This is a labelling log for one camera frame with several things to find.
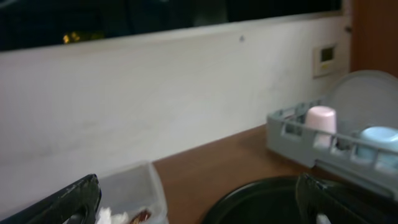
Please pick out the pink plastic cup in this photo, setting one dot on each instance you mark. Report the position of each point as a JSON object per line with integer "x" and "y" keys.
{"x": 321, "y": 118}

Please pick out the beige wall control panel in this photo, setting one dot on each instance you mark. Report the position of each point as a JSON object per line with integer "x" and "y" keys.
{"x": 324, "y": 60}

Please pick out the blue plastic cup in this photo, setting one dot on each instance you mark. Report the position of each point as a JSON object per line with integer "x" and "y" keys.
{"x": 381, "y": 136}

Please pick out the grey dishwasher rack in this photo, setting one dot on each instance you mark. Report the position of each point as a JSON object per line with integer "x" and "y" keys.
{"x": 350, "y": 158}

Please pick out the clear plastic bin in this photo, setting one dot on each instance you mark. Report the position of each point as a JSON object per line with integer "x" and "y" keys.
{"x": 134, "y": 189}

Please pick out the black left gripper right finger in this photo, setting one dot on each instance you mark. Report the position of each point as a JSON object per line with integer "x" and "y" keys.
{"x": 341, "y": 203}

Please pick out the grey round plate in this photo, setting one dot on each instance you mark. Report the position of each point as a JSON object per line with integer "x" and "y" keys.
{"x": 363, "y": 99}

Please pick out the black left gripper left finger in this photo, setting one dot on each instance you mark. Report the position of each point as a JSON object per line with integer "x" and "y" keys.
{"x": 76, "y": 203}

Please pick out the round black tray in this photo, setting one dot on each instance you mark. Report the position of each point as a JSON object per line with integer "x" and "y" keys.
{"x": 264, "y": 201}

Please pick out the white tissue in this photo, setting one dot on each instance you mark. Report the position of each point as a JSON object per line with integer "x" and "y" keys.
{"x": 105, "y": 216}

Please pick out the gold snack wrapper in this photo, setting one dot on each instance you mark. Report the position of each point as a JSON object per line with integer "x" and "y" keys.
{"x": 140, "y": 217}

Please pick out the dark window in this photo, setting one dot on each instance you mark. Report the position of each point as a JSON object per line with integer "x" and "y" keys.
{"x": 37, "y": 23}

